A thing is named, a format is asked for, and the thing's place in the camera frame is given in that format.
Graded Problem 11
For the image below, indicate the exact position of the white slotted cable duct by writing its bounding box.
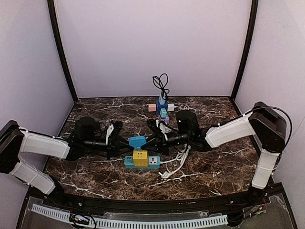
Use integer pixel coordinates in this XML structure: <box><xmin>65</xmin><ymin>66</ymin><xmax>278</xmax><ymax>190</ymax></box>
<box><xmin>31</xmin><ymin>204</ymin><xmax>228</xmax><ymax>229</ymax></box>

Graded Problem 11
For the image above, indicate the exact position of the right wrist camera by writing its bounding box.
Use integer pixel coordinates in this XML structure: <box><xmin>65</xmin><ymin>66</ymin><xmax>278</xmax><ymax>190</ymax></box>
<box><xmin>176</xmin><ymin>110</ymin><xmax>200</xmax><ymax>137</ymax></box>

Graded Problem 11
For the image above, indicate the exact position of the right black frame post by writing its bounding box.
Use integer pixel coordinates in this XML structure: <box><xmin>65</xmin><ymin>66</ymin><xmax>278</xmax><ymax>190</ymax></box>
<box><xmin>230</xmin><ymin>0</ymin><xmax>259</xmax><ymax>101</ymax></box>

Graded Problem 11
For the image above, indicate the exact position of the black frame post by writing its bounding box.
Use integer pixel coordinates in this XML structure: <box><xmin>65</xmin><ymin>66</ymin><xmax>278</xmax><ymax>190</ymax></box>
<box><xmin>230</xmin><ymin>0</ymin><xmax>259</xmax><ymax>101</ymax></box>
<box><xmin>47</xmin><ymin>0</ymin><xmax>78</xmax><ymax>104</ymax></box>

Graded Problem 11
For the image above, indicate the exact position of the light blue charger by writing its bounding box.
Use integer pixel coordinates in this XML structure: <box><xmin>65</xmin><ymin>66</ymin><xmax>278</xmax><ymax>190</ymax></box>
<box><xmin>158</xmin><ymin>95</ymin><xmax>166</xmax><ymax>105</ymax></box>

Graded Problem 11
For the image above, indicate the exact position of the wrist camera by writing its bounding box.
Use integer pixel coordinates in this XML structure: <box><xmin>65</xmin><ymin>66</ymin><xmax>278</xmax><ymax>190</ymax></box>
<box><xmin>176</xmin><ymin>110</ymin><xmax>200</xmax><ymax>137</ymax></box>
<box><xmin>74</xmin><ymin>116</ymin><xmax>101</xmax><ymax>140</ymax></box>

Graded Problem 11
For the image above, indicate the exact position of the yellow cube socket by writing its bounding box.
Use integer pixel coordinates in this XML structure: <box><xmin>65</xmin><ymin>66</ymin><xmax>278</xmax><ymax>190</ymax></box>
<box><xmin>132</xmin><ymin>150</ymin><xmax>149</xmax><ymax>167</ymax></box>

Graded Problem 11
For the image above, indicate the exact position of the pink charger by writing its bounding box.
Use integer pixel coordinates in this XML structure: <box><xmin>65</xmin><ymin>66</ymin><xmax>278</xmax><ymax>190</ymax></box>
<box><xmin>148</xmin><ymin>104</ymin><xmax>157</xmax><ymax>112</ymax></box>

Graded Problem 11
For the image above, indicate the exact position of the white charger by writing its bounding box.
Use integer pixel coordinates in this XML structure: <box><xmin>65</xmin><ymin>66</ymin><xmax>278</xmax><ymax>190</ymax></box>
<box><xmin>167</xmin><ymin>104</ymin><xmax>175</xmax><ymax>112</ymax></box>

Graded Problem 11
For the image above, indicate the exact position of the teal charger plug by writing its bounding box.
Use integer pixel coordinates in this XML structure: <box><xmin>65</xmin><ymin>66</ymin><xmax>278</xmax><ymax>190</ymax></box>
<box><xmin>159</xmin><ymin>108</ymin><xmax>167</xmax><ymax>119</ymax></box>

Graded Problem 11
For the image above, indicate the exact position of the purple power strip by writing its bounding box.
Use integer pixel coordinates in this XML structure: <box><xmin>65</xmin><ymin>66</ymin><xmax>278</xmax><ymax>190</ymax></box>
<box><xmin>157</xmin><ymin>114</ymin><xmax>170</xmax><ymax>124</ymax></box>

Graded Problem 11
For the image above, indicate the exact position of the blue square adapter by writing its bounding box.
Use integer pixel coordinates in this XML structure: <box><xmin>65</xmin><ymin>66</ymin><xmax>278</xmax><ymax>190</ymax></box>
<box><xmin>129</xmin><ymin>136</ymin><xmax>146</xmax><ymax>150</ymax></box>

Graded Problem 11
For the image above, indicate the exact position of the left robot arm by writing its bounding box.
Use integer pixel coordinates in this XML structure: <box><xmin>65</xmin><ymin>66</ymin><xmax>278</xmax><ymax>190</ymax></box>
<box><xmin>0</xmin><ymin>117</ymin><xmax>134</xmax><ymax>195</ymax></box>

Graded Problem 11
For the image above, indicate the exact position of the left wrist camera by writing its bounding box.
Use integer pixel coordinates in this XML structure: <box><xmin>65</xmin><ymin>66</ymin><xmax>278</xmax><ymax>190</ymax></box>
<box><xmin>74</xmin><ymin>116</ymin><xmax>101</xmax><ymax>140</ymax></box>

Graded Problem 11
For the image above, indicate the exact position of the left black frame post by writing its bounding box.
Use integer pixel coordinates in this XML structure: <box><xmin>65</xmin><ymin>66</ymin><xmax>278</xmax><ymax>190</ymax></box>
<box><xmin>47</xmin><ymin>0</ymin><xmax>78</xmax><ymax>104</ymax></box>

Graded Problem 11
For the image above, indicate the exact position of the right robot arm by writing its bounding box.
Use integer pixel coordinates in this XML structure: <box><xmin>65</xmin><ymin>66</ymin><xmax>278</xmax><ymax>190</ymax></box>
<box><xmin>141</xmin><ymin>102</ymin><xmax>293</xmax><ymax>190</ymax></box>

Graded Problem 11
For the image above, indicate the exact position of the dark blue cube socket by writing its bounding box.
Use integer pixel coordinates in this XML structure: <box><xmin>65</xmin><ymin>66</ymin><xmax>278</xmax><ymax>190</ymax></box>
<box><xmin>156</xmin><ymin>100</ymin><xmax>168</xmax><ymax>115</ymax></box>

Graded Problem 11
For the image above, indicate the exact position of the teal power strip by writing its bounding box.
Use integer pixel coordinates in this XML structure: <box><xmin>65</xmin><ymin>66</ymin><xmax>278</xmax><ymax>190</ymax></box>
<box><xmin>123</xmin><ymin>143</ymin><xmax>191</xmax><ymax>179</ymax></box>

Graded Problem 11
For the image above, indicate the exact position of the black usb cable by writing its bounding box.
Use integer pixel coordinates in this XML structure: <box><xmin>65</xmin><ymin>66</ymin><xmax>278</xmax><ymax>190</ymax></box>
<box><xmin>152</xmin><ymin>73</ymin><xmax>170</xmax><ymax>96</ymax></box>

